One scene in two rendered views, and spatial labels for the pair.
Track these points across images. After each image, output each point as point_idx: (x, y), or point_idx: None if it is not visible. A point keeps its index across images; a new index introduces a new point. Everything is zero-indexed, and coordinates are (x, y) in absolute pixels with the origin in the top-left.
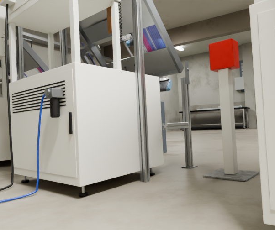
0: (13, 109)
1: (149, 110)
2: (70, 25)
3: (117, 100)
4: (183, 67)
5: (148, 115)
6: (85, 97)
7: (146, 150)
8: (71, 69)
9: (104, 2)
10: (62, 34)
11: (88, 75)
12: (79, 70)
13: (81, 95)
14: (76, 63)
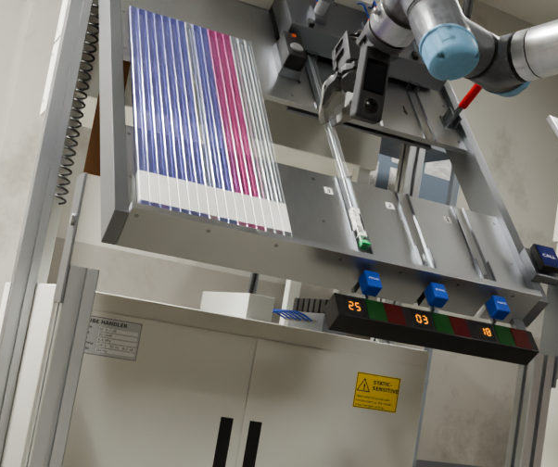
0: None
1: (19, 410)
2: (280, 146)
3: None
4: (112, 209)
5: (14, 427)
6: None
7: None
8: None
9: (94, 104)
10: (399, 155)
11: (4, 307)
12: (3, 297)
13: None
14: (5, 284)
